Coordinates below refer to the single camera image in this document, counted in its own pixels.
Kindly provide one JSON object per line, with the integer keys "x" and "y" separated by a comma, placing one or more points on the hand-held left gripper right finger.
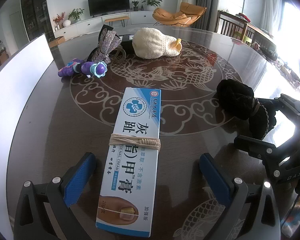
{"x": 215, "y": 180}

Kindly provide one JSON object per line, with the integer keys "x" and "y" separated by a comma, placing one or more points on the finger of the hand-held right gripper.
{"x": 260, "y": 147}
{"x": 287, "y": 102}

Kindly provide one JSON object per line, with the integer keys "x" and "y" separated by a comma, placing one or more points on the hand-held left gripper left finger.
{"x": 77, "y": 180}

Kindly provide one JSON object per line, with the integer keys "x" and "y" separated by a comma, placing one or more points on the black scrunchie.
{"x": 237, "y": 97}

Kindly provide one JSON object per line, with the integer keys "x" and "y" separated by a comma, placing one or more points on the blue and white cream box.
{"x": 137, "y": 120}

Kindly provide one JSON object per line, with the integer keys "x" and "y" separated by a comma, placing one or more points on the glass desktop with fish pattern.
{"x": 190, "y": 140}

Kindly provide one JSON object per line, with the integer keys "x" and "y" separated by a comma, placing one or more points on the wooden dining table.
{"x": 261, "y": 33}

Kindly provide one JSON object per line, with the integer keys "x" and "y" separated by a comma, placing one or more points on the dark wooden chair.
{"x": 227, "y": 22}

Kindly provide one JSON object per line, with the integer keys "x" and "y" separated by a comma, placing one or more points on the purple flower toy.
{"x": 85, "y": 67}

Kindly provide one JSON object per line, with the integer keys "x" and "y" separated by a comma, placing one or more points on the white board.
{"x": 15, "y": 85}

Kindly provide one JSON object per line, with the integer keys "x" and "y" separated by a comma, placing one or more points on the brown claw hair clip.
{"x": 120, "y": 55}

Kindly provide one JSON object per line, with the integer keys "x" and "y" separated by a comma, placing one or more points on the orange lounge chair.
{"x": 190, "y": 10}

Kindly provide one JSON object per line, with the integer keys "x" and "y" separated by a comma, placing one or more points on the flat cardboard box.
{"x": 60, "y": 40}

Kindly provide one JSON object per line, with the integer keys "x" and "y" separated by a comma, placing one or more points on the rhinestone bow hair clip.
{"x": 107, "y": 42}

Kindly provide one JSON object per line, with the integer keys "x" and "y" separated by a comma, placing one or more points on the cream knit hat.
{"x": 150, "y": 43}

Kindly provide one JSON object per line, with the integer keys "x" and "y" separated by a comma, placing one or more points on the white television cabinet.
{"x": 90, "y": 25}

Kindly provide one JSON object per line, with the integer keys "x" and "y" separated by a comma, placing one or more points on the white round vase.
{"x": 66, "y": 23}

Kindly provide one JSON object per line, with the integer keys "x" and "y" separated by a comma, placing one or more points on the red flower vase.
{"x": 58, "y": 20}

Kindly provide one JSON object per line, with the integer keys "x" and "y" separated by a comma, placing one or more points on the bushy green potted plant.
{"x": 76, "y": 15}

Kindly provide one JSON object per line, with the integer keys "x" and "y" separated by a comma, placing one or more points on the wooden bench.
{"x": 116, "y": 18}

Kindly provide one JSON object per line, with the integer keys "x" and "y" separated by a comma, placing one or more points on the large-leaf green potted plant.
{"x": 151, "y": 2}

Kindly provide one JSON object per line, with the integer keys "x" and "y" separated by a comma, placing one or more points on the dark display cabinet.
{"x": 37, "y": 10}

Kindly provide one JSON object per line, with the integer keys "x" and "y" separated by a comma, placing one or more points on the black television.
{"x": 107, "y": 2}

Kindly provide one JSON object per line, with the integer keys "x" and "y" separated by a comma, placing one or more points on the small green potted plant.
{"x": 135, "y": 5}

